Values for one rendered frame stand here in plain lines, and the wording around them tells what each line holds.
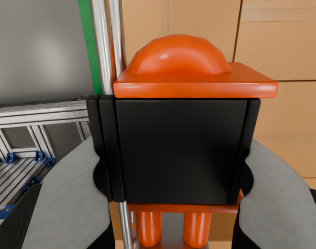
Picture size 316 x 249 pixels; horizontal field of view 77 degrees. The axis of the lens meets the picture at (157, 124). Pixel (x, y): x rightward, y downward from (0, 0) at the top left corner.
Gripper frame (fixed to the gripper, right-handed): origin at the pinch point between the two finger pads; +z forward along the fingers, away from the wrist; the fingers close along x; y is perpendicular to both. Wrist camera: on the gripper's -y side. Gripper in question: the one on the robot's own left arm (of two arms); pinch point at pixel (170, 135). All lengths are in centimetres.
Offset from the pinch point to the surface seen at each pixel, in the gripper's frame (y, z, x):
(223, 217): 30.9, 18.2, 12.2
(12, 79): 24, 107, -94
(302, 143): 34, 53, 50
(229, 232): 30.9, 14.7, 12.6
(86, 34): 0, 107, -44
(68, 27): -4, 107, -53
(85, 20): -7, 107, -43
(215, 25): -5, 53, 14
